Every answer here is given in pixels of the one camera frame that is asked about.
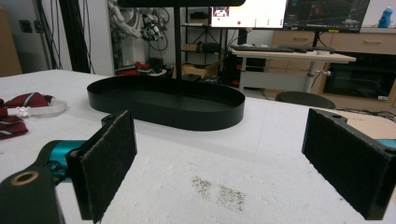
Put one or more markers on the blue bottle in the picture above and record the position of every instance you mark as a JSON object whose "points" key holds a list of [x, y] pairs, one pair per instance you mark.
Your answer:
{"points": [[385, 17]]}

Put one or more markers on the black round stool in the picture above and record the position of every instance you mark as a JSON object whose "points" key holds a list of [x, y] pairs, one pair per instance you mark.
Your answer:
{"points": [[305, 99]]}

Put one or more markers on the cardboard box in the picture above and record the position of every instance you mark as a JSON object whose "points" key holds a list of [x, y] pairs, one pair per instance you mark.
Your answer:
{"points": [[199, 69]]}

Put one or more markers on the dark-screen monitor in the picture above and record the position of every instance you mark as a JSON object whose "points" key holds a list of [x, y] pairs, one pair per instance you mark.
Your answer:
{"points": [[325, 14]]}

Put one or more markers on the black two-tier oval tray rack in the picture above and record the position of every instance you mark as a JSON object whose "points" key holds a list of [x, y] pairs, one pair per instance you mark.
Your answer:
{"points": [[174, 104]]}

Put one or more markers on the dark red striped bow tie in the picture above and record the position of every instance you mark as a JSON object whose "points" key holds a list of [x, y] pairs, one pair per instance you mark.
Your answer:
{"points": [[21, 112]]}

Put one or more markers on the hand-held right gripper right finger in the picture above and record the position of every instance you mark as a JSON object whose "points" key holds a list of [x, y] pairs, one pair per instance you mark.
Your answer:
{"points": [[348, 161]]}

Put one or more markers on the black keyboard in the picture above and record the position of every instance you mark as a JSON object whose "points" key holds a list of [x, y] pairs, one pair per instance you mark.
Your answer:
{"points": [[261, 48]]}

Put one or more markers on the black metal shelf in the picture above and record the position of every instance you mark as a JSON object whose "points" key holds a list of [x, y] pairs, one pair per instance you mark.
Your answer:
{"points": [[202, 46]]}

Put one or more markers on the wooden cabinet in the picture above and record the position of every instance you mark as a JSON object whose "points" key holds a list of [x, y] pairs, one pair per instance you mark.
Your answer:
{"points": [[364, 62]]}

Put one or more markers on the white-screen monitor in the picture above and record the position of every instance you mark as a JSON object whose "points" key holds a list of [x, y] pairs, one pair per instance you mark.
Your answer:
{"points": [[249, 14]]}

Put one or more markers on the light wooden desk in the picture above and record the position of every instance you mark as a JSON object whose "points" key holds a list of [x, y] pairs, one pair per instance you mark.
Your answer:
{"points": [[292, 57]]}

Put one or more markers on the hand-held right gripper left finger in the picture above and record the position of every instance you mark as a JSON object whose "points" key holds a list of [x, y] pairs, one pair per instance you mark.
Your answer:
{"points": [[106, 161]]}

